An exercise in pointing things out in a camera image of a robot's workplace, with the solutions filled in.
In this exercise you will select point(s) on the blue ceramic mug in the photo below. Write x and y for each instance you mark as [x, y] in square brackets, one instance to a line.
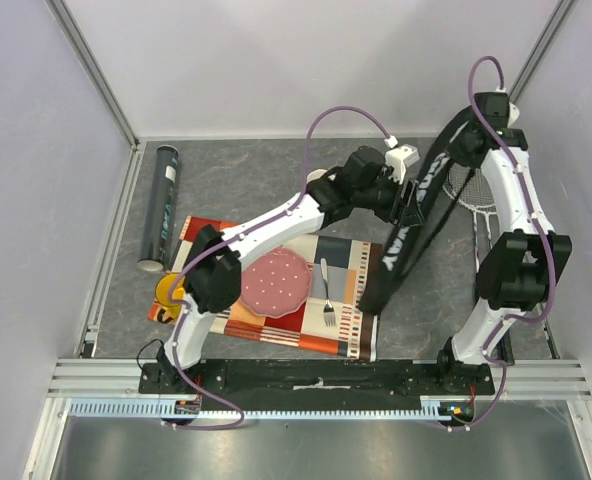
[315, 175]

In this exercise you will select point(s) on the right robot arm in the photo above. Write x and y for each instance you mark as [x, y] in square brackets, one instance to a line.
[525, 258]

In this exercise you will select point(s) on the white badminton racket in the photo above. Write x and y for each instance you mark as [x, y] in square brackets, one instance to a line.
[481, 210]
[471, 195]

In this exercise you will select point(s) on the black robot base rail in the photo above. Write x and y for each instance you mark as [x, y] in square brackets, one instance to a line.
[334, 385]

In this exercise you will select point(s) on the silver fork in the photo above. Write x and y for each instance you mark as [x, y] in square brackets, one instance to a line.
[328, 308]

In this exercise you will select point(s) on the black shuttlecock tube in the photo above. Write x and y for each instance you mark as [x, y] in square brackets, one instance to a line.
[159, 220]

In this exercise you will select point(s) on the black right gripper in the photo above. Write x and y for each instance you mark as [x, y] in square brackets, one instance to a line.
[472, 141]

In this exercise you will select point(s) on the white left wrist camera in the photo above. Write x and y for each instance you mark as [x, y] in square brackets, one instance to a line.
[398, 158]

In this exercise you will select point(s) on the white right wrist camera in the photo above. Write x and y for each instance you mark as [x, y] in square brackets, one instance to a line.
[513, 111]

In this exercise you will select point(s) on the black Crossway racket bag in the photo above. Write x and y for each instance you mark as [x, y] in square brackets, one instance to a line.
[410, 236]

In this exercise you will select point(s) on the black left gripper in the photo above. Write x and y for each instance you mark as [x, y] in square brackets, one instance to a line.
[407, 212]

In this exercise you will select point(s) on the yellow mug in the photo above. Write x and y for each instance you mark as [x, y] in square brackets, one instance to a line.
[169, 293]

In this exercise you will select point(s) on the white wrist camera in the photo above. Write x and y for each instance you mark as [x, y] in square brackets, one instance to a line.
[398, 158]
[513, 111]

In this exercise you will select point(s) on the colourful patchwork placemat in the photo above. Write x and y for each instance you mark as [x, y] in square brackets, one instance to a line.
[310, 301]

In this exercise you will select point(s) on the pink dotted plate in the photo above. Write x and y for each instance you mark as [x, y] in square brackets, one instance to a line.
[276, 284]

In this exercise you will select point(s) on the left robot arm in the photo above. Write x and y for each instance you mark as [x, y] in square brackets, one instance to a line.
[212, 278]

